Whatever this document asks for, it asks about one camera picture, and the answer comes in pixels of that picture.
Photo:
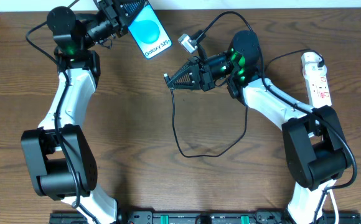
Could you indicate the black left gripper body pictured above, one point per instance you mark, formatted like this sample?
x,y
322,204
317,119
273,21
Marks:
x,y
113,15

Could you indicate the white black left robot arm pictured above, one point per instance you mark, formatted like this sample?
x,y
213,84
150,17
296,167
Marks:
x,y
59,160

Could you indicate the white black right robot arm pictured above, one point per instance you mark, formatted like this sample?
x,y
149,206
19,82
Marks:
x,y
317,153

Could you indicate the white charger adapter plug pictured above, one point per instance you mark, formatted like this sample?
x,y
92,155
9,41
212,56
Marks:
x,y
312,70

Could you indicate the blue Samsung Galaxy smartphone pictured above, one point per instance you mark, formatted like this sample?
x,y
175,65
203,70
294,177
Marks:
x,y
148,33

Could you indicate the white power strip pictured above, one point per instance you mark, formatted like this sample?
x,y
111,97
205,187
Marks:
x,y
317,88

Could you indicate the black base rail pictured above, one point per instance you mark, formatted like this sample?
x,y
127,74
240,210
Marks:
x,y
262,216

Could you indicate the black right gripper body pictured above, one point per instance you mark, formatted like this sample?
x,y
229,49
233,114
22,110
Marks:
x,y
201,76

